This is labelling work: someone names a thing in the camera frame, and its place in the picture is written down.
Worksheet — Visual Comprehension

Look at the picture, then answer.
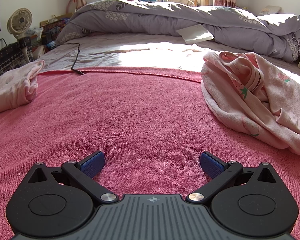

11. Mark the purple leaf print duvet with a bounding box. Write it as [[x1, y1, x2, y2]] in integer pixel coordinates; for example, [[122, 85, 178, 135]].
[[55, 0, 300, 63]]

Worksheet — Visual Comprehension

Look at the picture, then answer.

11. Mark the black white patterned cloth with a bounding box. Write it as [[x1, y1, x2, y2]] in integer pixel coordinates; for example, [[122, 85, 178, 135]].
[[0, 36, 34, 85]]

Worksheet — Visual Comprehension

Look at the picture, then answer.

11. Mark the beige standing fan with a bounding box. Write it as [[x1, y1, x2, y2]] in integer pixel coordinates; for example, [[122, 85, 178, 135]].
[[7, 8, 33, 63]]

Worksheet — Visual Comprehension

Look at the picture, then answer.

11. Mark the pink towel blanket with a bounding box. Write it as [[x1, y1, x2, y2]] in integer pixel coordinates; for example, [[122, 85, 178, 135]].
[[0, 66, 300, 240]]

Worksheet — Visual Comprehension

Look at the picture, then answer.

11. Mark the black charging cable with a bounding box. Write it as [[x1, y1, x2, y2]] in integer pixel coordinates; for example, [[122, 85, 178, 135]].
[[55, 42, 85, 75]]

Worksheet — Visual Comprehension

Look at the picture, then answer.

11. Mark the white cradle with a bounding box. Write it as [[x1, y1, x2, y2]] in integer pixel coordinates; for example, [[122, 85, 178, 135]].
[[167, 0, 194, 6]]

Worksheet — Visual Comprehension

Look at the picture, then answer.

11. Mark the folded pink garment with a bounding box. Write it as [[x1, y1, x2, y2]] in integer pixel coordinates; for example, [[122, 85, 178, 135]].
[[0, 59, 45, 117]]

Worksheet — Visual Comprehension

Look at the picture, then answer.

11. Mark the white book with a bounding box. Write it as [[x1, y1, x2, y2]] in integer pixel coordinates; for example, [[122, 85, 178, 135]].
[[176, 24, 214, 43]]

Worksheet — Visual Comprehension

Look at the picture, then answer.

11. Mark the brown paper bag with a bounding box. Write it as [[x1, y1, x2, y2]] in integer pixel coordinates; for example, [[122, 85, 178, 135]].
[[40, 14, 65, 27]]

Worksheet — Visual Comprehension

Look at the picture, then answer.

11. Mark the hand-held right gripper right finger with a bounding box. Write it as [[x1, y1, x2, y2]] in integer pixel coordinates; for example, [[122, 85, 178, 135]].
[[185, 151, 277, 204]]

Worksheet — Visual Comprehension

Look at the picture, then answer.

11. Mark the pink strawberry print pajama top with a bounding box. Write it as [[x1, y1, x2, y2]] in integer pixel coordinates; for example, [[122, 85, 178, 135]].
[[201, 51, 300, 155]]

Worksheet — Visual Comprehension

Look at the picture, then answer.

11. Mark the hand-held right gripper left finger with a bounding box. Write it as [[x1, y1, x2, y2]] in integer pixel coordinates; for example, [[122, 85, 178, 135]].
[[27, 151, 119, 204]]

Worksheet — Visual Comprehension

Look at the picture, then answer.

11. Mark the dark printed gift bag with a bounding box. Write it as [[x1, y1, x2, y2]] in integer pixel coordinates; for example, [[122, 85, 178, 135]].
[[41, 20, 70, 48]]

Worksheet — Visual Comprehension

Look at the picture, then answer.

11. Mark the white desk telephone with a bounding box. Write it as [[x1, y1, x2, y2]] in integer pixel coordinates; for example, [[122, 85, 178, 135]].
[[259, 6, 282, 15]]

